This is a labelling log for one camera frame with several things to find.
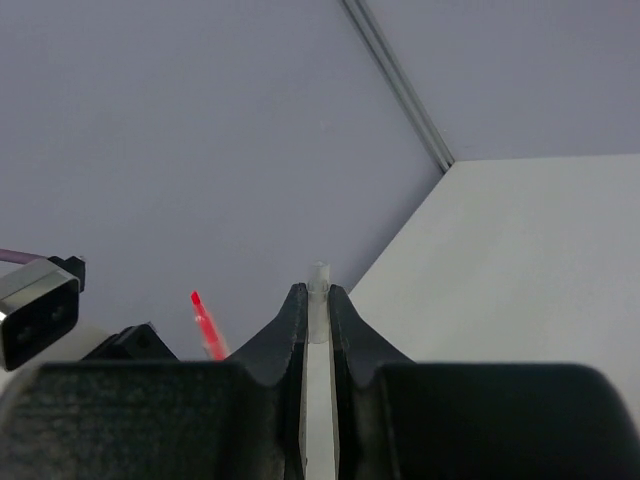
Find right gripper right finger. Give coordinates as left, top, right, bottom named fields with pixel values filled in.
left=328, top=286, right=639, bottom=479

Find clear pinkish cap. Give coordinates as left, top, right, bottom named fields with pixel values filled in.
left=307, top=261, right=331, bottom=344

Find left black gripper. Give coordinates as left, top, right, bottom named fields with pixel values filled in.
left=83, top=323, right=177, bottom=361

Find thin red pen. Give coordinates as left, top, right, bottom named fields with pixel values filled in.
left=190, top=291, right=230, bottom=361

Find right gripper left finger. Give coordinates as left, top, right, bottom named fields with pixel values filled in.
left=1, top=284, right=307, bottom=479

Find aluminium frame post left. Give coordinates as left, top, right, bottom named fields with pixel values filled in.
left=340, top=0, right=455, bottom=173

